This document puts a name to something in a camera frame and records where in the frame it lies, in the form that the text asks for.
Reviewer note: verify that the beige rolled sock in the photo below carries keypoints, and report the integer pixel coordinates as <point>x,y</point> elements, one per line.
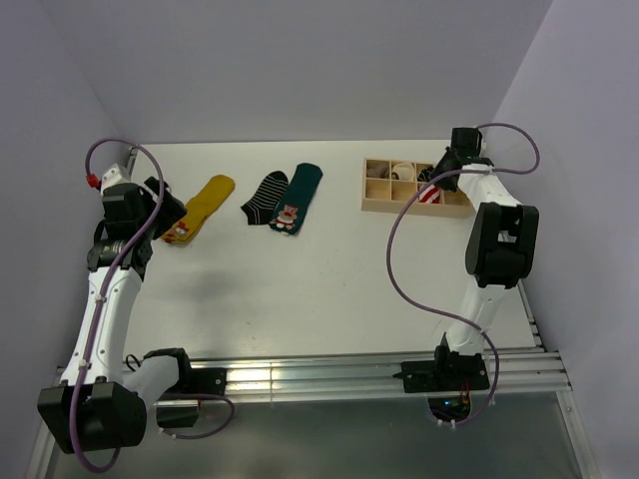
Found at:
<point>377,169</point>

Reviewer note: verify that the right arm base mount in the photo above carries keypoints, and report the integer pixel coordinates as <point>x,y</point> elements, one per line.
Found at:
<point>455,377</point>

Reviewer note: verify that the wooden compartment box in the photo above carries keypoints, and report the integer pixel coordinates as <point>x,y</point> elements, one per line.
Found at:
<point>389,196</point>

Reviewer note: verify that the dark green reindeer sock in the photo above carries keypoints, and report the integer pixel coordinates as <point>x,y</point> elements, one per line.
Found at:
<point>291,211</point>

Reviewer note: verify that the cream rolled sock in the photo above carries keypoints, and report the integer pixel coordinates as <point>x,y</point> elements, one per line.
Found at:
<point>403,172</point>

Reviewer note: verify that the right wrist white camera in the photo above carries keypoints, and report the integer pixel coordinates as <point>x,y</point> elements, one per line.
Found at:
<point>483,145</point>

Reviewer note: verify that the red white santa sock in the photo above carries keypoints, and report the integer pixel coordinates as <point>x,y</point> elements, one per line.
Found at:
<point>430,195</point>

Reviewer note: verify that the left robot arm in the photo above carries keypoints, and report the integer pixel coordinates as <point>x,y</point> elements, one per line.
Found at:
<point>95,406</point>

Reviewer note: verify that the wrist white camera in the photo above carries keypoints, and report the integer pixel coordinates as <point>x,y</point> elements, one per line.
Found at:
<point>113,176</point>
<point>483,145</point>

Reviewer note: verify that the mustard yellow sock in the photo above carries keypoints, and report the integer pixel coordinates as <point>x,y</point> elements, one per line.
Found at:
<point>199,208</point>

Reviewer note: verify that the aluminium front rail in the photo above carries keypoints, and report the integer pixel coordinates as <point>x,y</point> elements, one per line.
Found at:
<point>363,376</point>

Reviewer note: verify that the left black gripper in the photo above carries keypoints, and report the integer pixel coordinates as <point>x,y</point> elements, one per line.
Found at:
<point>171,212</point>

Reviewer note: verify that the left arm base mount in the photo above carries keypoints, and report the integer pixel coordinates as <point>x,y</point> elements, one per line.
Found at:
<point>203,384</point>

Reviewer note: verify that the black white striped ankle sock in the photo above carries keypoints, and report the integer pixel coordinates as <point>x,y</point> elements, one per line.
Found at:
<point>259,209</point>

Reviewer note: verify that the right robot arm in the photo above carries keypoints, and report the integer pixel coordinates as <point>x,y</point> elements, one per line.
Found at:
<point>501,245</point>

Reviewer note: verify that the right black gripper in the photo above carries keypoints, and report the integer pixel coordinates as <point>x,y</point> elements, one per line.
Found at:
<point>448,156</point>

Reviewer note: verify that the black rolled sock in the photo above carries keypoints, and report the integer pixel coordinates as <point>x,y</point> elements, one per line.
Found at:
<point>424,176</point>

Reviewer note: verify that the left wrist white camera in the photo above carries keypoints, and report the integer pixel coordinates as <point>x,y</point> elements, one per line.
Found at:
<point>113,176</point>

